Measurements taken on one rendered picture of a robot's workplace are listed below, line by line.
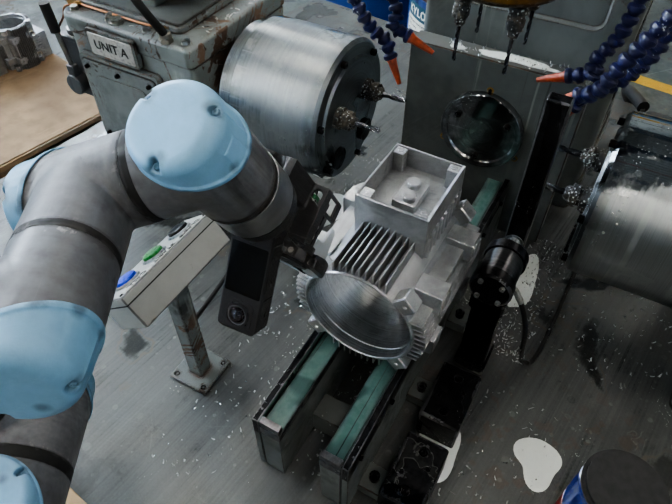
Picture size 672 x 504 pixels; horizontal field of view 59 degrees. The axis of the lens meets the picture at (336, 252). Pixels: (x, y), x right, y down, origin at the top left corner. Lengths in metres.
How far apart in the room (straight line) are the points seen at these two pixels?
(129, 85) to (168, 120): 0.74
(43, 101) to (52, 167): 2.53
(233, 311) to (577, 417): 0.60
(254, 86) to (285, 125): 0.08
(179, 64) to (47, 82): 2.13
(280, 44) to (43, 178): 0.61
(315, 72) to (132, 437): 0.62
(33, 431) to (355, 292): 0.44
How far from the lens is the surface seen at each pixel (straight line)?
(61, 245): 0.41
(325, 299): 0.83
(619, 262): 0.89
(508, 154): 1.09
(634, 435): 1.03
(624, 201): 0.86
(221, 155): 0.41
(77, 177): 0.46
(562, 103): 0.75
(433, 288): 0.73
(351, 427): 0.80
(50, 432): 0.76
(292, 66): 0.99
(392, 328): 0.85
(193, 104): 0.42
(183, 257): 0.79
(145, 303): 0.76
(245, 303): 0.59
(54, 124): 2.84
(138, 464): 0.95
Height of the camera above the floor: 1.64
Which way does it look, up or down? 47 degrees down
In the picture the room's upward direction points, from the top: straight up
